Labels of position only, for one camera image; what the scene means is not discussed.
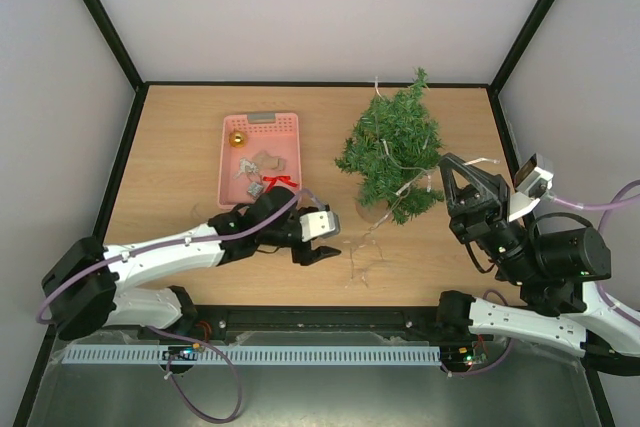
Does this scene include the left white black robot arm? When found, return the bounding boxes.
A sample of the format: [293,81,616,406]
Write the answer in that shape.
[37,186,340,341]

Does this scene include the beige felt ornament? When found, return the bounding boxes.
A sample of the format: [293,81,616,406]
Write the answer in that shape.
[251,150,286,171]

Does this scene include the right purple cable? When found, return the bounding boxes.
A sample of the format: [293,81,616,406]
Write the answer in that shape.
[542,179,640,318]

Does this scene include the light blue cable duct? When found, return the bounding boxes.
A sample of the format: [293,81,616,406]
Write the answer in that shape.
[61,345,441,366]

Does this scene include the clear led string lights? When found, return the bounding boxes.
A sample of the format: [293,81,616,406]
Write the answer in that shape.
[344,75,501,291]

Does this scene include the black frame rail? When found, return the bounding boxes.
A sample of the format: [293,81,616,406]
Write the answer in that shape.
[166,305,476,345]

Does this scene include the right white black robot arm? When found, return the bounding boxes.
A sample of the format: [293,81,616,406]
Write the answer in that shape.
[436,153,639,376]

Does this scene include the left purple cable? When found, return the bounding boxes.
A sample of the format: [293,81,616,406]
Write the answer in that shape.
[37,189,326,324]

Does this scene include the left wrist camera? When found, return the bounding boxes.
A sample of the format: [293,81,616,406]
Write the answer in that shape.
[299,208,341,242]

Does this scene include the gold bauble ornament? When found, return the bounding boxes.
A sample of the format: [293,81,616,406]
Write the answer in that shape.
[228,130,247,148]

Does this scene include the silver reindeer ornament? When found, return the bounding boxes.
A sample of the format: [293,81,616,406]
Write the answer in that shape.
[233,157,261,182]

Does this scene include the purple cable loop front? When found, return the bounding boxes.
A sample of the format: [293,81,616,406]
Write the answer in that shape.
[162,330,246,421]

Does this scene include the silver gift box ornament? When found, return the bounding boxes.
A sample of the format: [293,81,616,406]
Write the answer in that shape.
[247,181,264,199]

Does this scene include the red ribbon bow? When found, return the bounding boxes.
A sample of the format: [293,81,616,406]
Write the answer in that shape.
[262,175,299,192]

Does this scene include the small green christmas tree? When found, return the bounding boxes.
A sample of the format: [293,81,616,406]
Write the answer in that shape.
[333,66,446,226]

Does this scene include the pink plastic basket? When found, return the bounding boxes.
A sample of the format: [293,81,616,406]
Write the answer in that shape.
[217,112,302,209]

